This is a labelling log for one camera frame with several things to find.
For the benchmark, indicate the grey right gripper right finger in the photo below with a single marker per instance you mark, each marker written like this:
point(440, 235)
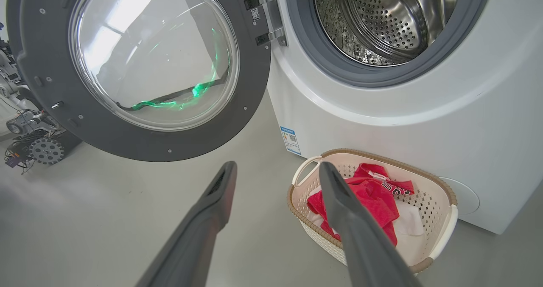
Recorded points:
point(365, 244)

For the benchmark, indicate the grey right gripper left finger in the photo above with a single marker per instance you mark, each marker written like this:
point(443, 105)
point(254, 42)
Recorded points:
point(191, 232)

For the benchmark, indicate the red garment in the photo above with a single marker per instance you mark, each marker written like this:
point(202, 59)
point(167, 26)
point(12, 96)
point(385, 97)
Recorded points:
point(377, 198)

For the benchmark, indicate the black round washer door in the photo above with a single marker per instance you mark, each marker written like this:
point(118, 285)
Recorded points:
point(51, 66)

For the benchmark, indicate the cream perforated laundry basket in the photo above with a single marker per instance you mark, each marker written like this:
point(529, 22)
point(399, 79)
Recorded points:
point(441, 210)

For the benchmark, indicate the white washing machine body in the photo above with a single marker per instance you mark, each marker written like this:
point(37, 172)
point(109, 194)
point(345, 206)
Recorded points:
point(382, 121)

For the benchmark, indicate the grey wheeled machine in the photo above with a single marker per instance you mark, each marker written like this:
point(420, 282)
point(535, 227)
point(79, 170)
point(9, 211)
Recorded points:
point(25, 121)

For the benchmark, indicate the grey rubber door seal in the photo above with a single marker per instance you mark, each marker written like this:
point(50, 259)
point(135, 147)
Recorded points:
point(305, 32)

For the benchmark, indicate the silver door hinge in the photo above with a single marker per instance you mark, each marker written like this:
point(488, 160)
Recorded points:
point(275, 19)

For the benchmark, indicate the round white filter cover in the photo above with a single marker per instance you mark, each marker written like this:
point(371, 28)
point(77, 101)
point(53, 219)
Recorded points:
point(466, 195)

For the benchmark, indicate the blue energy label sticker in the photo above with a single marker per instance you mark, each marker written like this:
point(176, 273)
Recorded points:
point(290, 140)

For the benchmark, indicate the steel perforated washer drum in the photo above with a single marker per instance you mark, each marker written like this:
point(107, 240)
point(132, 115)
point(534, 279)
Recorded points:
point(382, 23)

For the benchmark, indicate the small QR code sticker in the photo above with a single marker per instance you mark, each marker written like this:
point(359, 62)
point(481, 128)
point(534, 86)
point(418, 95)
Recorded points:
point(255, 14)

